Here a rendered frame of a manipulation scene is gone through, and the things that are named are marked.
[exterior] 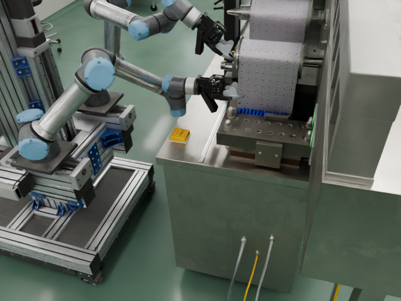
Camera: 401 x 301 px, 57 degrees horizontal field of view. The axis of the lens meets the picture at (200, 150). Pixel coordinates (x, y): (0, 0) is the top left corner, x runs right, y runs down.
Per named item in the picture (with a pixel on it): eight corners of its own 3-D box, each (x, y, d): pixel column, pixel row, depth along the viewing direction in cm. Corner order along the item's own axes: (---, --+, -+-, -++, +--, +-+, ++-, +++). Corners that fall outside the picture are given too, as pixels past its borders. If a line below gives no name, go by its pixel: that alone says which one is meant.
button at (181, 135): (175, 131, 172) (175, 127, 171) (190, 133, 171) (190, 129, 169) (170, 140, 167) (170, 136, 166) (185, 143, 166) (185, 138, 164)
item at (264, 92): (237, 108, 163) (238, 70, 151) (291, 115, 157) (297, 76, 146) (237, 109, 163) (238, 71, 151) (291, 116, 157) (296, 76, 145)
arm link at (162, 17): (144, 24, 157) (153, 8, 147) (164, 17, 163) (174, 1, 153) (154, 39, 157) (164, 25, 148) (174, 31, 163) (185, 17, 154)
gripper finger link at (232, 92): (243, 89, 152) (222, 86, 154) (243, 101, 156) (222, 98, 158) (245, 85, 154) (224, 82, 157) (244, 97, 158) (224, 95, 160)
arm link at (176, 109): (182, 104, 180) (180, 84, 173) (189, 116, 172) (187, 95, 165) (166, 107, 178) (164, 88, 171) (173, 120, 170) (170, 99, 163)
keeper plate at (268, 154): (255, 161, 152) (256, 140, 145) (280, 165, 150) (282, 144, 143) (254, 165, 150) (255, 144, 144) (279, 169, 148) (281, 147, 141)
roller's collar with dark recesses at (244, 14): (241, 17, 172) (241, 2, 168) (253, 17, 170) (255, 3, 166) (238, 21, 167) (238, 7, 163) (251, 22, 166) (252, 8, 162)
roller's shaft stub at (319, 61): (303, 63, 150) (305, 52, 147) (321, 64, 148) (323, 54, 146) (302, 67, 147) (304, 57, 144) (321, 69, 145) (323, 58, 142)
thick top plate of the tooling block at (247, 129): (225, 122, 164) (225, 111, 161) (318, 135, 155) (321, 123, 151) (216, 144, 153) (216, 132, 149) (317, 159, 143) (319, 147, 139)
